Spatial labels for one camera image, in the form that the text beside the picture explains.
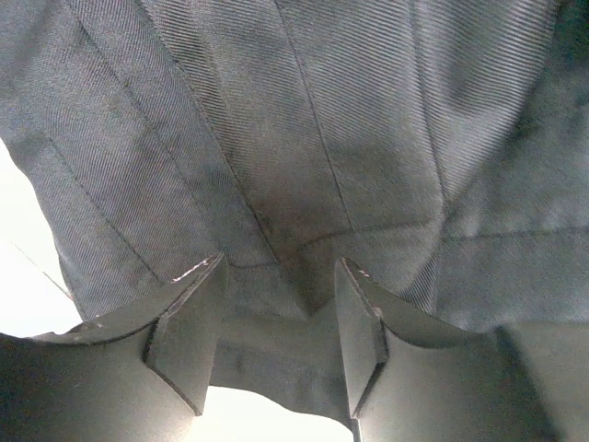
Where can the black pleated skirt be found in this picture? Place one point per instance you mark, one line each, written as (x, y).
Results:
(441, 145)

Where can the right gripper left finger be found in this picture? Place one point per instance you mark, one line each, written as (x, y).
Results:
(138, 373)

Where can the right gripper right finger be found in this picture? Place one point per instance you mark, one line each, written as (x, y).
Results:
(412, 377)

